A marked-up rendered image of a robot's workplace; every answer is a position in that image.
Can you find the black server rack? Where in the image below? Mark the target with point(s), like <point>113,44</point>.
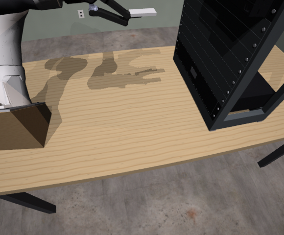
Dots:
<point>220,46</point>

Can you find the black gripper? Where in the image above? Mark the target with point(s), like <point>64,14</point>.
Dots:
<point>94,10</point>

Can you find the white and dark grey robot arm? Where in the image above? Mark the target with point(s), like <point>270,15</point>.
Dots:
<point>13,90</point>

